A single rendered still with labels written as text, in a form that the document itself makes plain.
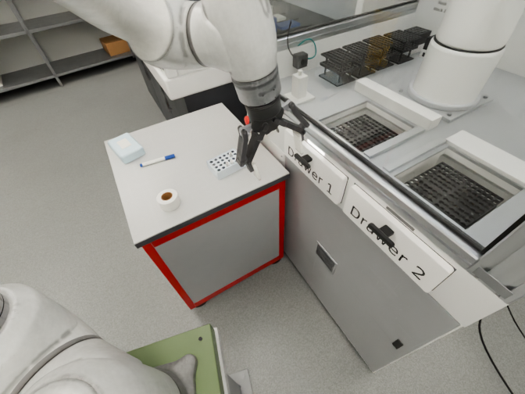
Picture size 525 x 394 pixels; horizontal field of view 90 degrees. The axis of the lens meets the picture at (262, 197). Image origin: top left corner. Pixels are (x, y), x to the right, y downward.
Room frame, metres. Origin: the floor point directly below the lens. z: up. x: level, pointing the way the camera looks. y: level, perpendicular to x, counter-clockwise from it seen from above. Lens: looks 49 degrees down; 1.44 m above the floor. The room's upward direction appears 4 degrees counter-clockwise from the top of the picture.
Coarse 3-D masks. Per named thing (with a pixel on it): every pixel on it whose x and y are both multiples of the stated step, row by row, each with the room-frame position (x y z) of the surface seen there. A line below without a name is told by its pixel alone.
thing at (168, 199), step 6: (162, 192) 0.61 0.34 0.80; (168, 192) 0.61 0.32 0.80; (174, 192) 0.61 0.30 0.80; (156, 198) 0.59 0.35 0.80; (162, 198) 0.59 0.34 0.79; (168, 198) 0.61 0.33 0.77; (174, 198) 0.58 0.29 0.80; (162, 204) 0.56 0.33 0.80; (168, 204) 0.56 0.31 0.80; (174, 204) 0.57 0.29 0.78; (168, 210) 0.56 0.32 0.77
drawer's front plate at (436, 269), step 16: (352, 192) 0.45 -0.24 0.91; (368, 208) 0.40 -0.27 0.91; (384, 224) 0.35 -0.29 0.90; (400, 224) 0.33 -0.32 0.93; (400, 240) 0.31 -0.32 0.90; (416, 240) 0.29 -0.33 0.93; (416, 256) 0.26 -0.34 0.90; (432, 256) 0.25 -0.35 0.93; (416, 272) 0.25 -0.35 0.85; (432, 272) 0.23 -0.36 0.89; (448, 272) 0.21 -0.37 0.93; (432, 288) 0.21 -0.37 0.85
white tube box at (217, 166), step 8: (224, 152) 0.80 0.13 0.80; (232, 152) 0.80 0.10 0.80; (208, 160) 0.76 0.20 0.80; (216, 160) 0.76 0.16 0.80; (224, 160) 0.76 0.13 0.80; (216, 168) 0.72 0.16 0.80; (224, 168) 0.73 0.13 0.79; (232, 168) 0.72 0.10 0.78; (240, 168) 0.74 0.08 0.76; (216, 176) 0.70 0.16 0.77; (224, 176) 0.70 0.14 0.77
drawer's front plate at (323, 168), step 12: (288, 132) 0.72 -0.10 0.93; (288, 144) 0.72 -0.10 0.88; (288, 156) 0.72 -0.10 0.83; (312, 156) 0.61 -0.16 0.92; (300, 168) 0.65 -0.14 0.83; (312, 168) 0.60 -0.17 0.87; (324, 168) 0.55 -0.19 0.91; (336, 168) 0.53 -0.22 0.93; (312, 180) 0.59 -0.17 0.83; (324, 180) 0.55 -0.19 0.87; (336, 180) 0.51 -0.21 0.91; (324, 192) 0.54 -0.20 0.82; (336, 192) 0.50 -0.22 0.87
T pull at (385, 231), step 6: (372, 228) 0.34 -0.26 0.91; (378, 228) 0.34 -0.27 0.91; (384, 228) 0.33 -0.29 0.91; (390, 228) 0.33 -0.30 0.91; (378, 234) 0.32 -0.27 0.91; (384, 234) 0.32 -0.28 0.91; (390, 234) 0.32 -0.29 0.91; (384, 240) 0.31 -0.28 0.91; (390, 240) 0.30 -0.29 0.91; (390, 246) 0.29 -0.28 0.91
